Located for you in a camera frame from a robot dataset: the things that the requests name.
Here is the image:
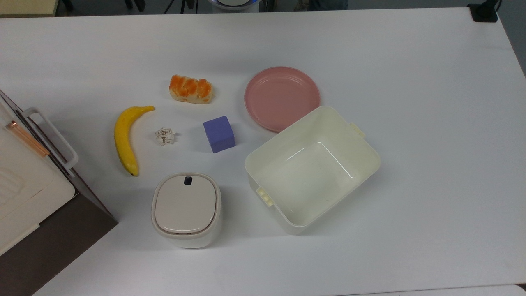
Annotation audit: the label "cream trash can with lid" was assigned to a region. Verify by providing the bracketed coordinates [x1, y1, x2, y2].
[151, 172, 223, 249]

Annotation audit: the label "purple cube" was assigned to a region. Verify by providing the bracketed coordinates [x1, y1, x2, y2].
[203, 116, 236, 154]

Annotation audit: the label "pink plate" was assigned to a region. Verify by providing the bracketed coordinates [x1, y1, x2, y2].
[244, 66, 321, 133]

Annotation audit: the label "cream plastic storage box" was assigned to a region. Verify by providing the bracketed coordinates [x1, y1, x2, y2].
[244, 105, 381, 236]

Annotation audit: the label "orange glazed bread loaf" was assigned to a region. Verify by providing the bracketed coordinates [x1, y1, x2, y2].
[169, 74, 215, 105]

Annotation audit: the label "yellow banana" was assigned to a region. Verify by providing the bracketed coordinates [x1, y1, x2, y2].
[114, 106, 156, 177]

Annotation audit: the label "black tripod legs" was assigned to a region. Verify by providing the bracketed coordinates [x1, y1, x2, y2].
[163, 0, 198, 14]

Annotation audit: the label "dark brown wooden drawer box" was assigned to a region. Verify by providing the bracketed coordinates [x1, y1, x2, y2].
[0, 90, 119, 296]

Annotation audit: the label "orange tape strip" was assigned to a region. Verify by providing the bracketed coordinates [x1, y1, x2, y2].
[5, 120, 51, 157]

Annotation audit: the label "black table clamp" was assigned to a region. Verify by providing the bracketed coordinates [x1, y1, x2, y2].
[467, 0, 500, 23]

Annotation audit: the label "yellowish wooden desk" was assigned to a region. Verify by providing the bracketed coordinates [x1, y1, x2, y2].
[0, 0, 58, 18]

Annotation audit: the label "white drawer handle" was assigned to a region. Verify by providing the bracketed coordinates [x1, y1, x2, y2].
[23, 107, 79, 171]

